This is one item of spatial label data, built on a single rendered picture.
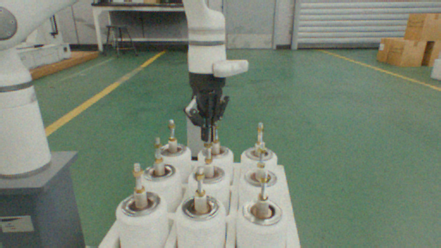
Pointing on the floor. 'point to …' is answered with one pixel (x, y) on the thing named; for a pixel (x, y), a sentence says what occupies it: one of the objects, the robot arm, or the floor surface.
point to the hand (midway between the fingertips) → (208, 133)
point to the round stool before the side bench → (121, 39)
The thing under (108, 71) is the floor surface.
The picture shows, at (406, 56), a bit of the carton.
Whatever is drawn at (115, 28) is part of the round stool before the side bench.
